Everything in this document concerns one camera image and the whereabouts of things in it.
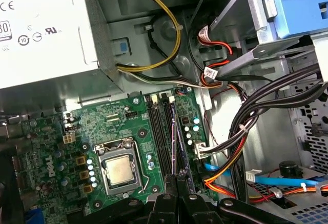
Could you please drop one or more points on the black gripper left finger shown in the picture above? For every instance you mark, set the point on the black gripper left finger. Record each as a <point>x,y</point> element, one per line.
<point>170,208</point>

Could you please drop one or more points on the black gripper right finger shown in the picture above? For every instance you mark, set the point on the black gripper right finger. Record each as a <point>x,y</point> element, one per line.
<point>187,208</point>

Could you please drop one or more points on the blue RAM stick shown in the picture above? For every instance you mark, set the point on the blue RAM stick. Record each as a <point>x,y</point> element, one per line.
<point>174,137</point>
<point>180,147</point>

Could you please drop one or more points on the black RAM slot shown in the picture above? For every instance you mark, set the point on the black RAM slot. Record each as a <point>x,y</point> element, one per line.
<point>168,131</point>
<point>154,131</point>
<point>161,131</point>

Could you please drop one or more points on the white board connector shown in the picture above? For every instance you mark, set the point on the white board connector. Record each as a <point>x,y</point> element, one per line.
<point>200,150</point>

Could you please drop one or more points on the silver CPU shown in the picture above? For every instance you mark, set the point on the silver CPU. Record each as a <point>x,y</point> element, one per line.
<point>118,170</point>

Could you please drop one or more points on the green motherboard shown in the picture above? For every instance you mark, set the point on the green motherboard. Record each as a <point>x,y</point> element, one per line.
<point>115,121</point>

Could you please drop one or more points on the black round cap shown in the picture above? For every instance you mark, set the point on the black round cap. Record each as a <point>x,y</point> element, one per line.
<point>289,168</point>

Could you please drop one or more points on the silver metal disk bay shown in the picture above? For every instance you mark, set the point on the silver metal disk bay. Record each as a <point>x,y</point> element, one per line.
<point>310,202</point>

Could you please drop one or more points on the blue port connector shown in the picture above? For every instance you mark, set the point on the blue port connector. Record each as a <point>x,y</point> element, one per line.
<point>33,216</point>

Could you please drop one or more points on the blue square clip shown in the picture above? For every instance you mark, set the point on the blue square clip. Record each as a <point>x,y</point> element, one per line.
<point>123,47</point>

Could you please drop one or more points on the grey power supply unit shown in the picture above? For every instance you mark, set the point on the grey power supply unit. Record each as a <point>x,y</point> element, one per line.
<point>51,55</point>

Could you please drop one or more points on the black PC case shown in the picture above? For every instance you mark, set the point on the black PC case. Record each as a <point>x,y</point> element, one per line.
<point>143,11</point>

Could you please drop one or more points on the silver metal drive cage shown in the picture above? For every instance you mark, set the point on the silver metal drive cage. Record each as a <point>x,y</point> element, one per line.
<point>258,11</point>

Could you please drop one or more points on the blue plastic drive bracket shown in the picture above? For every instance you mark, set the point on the blue plastic drive bracket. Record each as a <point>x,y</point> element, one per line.
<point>299,11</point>

